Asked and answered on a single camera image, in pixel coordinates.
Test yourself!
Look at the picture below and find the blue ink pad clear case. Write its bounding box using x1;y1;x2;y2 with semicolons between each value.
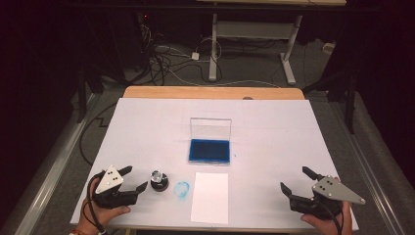
188;117;233;165

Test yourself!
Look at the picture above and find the black cable tangle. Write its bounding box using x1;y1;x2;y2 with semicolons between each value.
138;23;226;86

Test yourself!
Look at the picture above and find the left hand-held gripper black cable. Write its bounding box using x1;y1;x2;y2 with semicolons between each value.
81;171;109;235

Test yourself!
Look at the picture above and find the white power strip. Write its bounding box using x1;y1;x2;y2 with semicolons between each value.
321;41;337;56

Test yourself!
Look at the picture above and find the black stamp with crystal handle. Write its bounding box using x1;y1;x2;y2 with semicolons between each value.
150;169;170;193

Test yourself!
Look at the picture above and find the aluminium floor rail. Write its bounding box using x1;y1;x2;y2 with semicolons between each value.
327;101;407;235
11;92;101;235

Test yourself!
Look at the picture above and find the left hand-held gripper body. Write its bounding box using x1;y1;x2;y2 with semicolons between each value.
92;164;140;210

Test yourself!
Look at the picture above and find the black metal stand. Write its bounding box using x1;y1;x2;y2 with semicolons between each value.
301;70;357;135
76;62;106;124

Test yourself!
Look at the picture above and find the black floor cable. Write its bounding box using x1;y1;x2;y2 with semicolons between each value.
78;102;119;166

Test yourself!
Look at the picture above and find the person's left hand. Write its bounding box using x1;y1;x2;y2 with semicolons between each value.
76;177;132;235

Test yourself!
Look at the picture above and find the white-legged desk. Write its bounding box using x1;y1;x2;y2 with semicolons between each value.
195;0;347;86

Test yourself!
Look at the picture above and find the hand-held gripper black cable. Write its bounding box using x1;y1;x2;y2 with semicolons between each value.
81;171;109;235
317;194;346;235

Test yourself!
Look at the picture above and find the wooden table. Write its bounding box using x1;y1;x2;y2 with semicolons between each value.
106;85;344;235

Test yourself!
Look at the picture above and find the right hand-held gripper black cable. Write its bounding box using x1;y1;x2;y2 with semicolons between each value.
317;194;346;235

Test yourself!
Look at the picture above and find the person's right hand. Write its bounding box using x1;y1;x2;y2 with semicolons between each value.
300;199;354;235

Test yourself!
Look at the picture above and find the white paper sheet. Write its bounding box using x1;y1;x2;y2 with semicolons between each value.
190;171;230;225

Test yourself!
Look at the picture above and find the long white cable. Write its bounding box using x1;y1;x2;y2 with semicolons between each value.
153;45;282;89

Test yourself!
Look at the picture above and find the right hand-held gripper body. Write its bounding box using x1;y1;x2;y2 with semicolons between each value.
288;175;367;220

